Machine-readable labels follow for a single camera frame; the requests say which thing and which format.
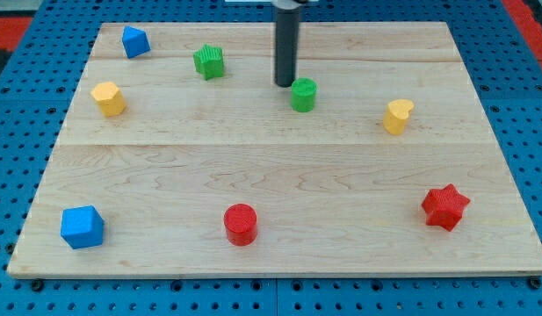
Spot green star block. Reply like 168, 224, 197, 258
193, 44, 224, 80

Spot yellow hexagon block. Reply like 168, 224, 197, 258
90, 82, 126, 117

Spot red cylinder block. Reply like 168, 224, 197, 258
223, 204, 257, 247

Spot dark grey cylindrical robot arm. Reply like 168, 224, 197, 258
271, 0, 307, 88

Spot green cylinder block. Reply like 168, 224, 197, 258
291, 77, 317, 112

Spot light wooden board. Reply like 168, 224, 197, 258
8, 22, 542, 279

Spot blue triangular prism block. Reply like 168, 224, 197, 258
122, 26, 151, 59

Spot red star block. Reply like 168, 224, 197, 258
421, 183, 471, 232

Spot blue cube block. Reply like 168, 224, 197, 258
60, 205, 105, 249

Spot yellow heart block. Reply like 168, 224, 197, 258
382, 99, 415, 135

